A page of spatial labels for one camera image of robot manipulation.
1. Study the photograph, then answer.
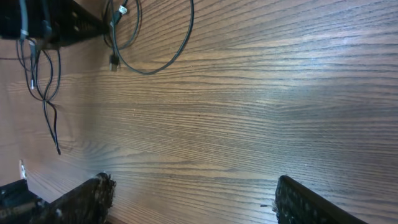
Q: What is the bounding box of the black thin USB cable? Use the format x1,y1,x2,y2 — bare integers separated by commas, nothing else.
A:
15,39,62,156

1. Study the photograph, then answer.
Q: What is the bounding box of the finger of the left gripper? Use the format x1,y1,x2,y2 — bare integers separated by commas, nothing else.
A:
1,0,109,49

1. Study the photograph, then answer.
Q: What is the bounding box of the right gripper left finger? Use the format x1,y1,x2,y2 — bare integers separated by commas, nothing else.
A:
30,172,116,224

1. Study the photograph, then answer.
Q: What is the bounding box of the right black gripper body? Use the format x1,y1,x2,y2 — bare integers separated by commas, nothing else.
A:
1,179,49,224

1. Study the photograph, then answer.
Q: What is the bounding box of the black labelled USB cable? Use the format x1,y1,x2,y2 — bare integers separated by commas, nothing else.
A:
102,0,195,76

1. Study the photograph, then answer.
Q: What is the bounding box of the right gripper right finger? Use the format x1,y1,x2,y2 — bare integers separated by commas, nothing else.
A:
273,175,366,224

